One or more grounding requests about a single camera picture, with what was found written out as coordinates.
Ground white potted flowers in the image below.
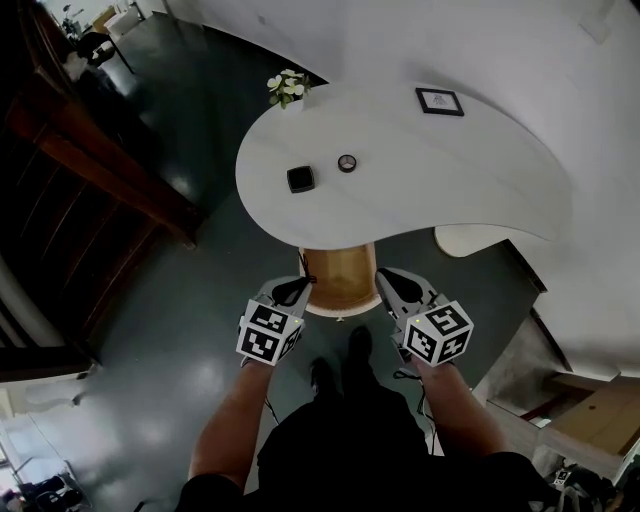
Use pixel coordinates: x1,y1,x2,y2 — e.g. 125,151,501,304
266,68,314,111

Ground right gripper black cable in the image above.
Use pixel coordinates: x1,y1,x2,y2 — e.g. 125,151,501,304
393,367,442,456

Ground wooden drawer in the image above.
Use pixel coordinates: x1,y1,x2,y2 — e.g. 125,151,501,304
298,243,379,322

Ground black picture frame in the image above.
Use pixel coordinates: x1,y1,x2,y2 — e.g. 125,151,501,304
414,87,466,118

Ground cardboard boxes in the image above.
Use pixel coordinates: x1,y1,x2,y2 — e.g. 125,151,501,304
92,0,147,37

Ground black square device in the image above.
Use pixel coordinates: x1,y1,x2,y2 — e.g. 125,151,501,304
286,165,316,195

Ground light wooden board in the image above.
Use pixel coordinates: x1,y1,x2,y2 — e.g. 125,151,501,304
548,379,640,457

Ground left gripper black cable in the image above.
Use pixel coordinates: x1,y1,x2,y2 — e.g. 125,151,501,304
296,249,319,287

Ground person's black shoe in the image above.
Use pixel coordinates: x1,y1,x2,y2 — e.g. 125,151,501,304
309,357,342,397
344,324,374,382

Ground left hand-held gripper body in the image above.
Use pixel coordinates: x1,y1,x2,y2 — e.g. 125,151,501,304
236,276,314,369

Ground dark wooden staircase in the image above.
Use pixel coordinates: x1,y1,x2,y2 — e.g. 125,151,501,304
0,0,207,384

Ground grey wooden shelf unit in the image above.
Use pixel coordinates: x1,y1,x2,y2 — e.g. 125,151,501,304
484,319,640,474

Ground person's right black shoe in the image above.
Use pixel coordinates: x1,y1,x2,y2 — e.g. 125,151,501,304
344,324,374,382

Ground white curved desk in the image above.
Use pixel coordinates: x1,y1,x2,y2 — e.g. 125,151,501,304
234,82,574,259

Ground person's black clothing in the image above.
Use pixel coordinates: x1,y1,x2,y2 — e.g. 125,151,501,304
172,359,556,512

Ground person's left forearm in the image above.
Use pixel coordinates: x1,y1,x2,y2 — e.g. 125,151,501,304
188,357,275,494

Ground black table with items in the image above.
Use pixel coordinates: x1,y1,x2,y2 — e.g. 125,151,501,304
73,29,137,77

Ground person's left black shoe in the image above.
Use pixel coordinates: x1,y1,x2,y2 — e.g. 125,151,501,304
309,357,342,397

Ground white ornate furniture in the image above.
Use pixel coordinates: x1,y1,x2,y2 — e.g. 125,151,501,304
0,363,104,419

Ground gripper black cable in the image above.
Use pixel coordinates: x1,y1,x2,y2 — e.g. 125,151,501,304
296,249,319,287
393,367,442,456

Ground white wall box with conduit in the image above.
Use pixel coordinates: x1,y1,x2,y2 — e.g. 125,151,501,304
578,0,615,44

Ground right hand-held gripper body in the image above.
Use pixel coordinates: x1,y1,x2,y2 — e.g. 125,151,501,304
374,267,475,369

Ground person's right forearm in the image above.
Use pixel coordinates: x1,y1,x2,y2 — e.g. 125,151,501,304
414,359,512,460

